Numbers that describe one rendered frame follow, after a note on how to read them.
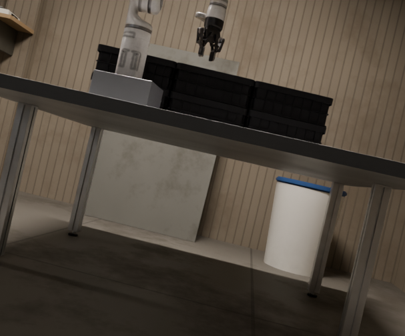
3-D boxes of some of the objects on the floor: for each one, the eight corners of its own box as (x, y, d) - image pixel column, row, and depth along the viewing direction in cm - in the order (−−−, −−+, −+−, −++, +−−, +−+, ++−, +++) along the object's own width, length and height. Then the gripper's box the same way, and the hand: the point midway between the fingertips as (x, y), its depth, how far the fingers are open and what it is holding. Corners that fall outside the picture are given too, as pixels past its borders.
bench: (418, 446, 125) (480, 180, 125) (-144, 289, 141) (-89, 53, 141) (323, 296, 284) (351, 179, 284) (65, 231, 300) (91, 120, 300)
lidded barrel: (322, 270, 381) (340, 191, 381) (332, 285, 329) (353, 193, 329) (257, 254, 387) (275, 176, 387) (257, 265, 335) (277, 175, 335)
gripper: (209, 10, 183) (199, 53, 184) (234, 25, 194) (225, 65, 194) (195, 11, 189) (185, 53, 189) (220, 25, 199) (211, 65, 200)
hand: (206, 55), depth 192 cm, fingers open, 5 cm apart
